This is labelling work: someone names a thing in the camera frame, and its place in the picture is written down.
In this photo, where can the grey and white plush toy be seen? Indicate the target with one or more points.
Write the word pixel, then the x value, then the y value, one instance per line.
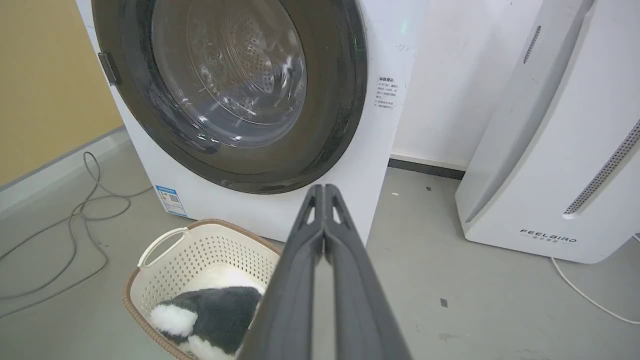
pixel 220 315

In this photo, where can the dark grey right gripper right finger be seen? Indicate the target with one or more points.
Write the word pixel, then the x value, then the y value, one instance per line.
pixel 357 300

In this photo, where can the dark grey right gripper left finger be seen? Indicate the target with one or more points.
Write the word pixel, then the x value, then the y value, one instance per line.
pixel 290 295

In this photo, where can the blue energy label sticker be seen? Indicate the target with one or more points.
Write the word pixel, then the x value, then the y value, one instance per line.
pixel 171 200

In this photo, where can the white Feelbird air purifier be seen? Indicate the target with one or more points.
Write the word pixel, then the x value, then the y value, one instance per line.
pixel 565 150

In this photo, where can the round dark washing machine door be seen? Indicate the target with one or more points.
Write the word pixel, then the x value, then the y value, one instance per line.
pixel 320 150

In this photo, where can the white front-load washing machine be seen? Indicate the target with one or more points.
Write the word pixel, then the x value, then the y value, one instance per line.
pixel 385 90

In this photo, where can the cream perforated laundry basket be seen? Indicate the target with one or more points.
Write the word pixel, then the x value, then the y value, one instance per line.
pixel 210 250

